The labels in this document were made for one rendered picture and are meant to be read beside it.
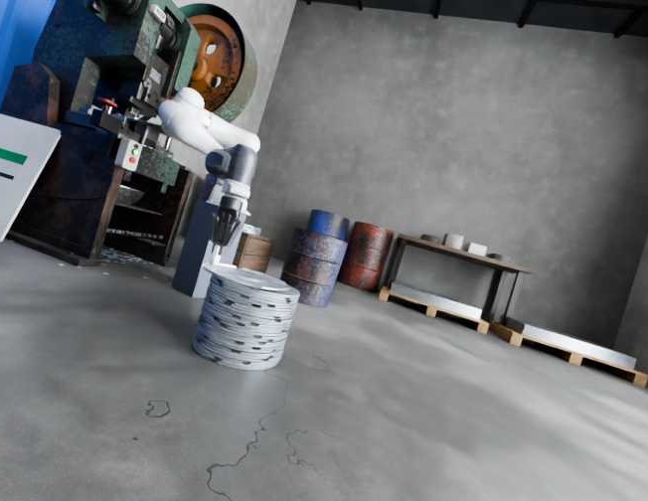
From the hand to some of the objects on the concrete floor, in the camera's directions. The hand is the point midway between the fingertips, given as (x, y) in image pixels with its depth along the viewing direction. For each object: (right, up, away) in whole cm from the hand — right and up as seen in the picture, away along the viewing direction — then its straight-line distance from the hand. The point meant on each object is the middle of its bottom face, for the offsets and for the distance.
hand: (217, 254), depth 106 cm
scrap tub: (+21, -34, +117) cm, 124 cm away
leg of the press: (-105, +4, +101) cm, 145 cm away
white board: (-136, +12, +46) cm, 144 cm away
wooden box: (-32, -18, +108) cm, 114 cm away
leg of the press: (-116, +7, +49) cm, 126 cm away
